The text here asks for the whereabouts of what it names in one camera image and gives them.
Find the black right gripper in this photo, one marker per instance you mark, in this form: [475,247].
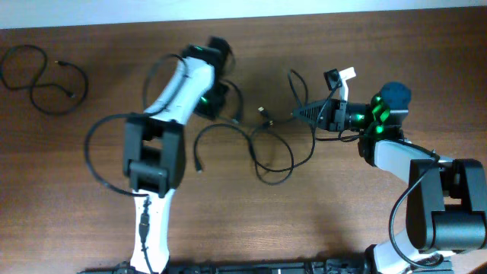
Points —
[332,116]

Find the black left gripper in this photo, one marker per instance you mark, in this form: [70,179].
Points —
[212,113]

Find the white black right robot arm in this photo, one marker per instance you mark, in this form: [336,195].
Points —
[442,211]

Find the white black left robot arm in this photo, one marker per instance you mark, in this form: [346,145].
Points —
[154,157]

